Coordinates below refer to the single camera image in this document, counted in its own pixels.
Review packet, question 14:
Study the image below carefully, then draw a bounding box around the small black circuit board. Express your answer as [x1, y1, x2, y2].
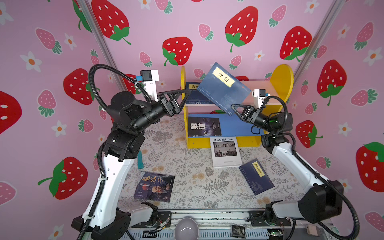
[231, 225, 246, 239]

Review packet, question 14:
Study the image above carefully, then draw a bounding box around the navy book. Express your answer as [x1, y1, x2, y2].
[239, 159, 275, 196]

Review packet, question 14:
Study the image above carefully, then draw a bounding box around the black wolf cover book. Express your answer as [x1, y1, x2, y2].
[188, 117, 222, 137]

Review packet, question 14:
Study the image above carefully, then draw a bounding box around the white photo cover book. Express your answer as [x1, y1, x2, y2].
[210, 137, 242, 168]

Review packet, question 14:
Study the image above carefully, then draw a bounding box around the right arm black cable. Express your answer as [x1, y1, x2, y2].
[257, 95, 360, 240]

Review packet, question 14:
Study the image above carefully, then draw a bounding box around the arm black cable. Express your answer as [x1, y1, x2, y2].
[76, 63, 154, 240]
[257, 95, 360, 240]

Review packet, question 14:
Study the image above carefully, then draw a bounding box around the yellow wooden bookshelf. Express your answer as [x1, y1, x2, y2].
[184, 64, 294, 149]

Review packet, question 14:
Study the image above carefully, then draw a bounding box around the grey bowl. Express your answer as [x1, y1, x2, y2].
[174, 218, 200, 240]

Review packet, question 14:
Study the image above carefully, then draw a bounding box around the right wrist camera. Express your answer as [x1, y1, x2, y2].
[252, 89, 269, 109]

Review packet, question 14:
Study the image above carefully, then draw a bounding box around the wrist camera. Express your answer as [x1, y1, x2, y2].
[252, 89, 269, 109]
[136, 70, 160, 101]

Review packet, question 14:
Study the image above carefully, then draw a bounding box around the beige small box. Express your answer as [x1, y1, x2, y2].
[306, 225, 320, 237]

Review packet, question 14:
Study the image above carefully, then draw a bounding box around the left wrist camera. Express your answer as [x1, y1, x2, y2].
[136, 70, 160, 101]

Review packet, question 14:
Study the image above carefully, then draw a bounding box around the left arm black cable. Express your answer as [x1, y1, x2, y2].
[76, 63, 154, 240]

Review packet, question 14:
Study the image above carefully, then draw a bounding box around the teal plastic bar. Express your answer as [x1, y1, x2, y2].
[137, 151, 144, 170]

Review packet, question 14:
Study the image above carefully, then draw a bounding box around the blue book yellow label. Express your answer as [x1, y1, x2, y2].
[186, 82, 213, 105]

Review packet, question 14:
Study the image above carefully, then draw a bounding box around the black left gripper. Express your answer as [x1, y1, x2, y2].
[132, 90, 188, 140]

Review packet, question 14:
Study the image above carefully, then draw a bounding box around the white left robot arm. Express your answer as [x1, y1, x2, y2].
[72, 90, 191, 240]

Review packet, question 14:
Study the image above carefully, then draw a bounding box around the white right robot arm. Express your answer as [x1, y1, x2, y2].
[231, 104, 343, 224]

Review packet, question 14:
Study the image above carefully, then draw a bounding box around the dark portrait cover book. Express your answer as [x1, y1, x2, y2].
[134, 172, 175, 203]

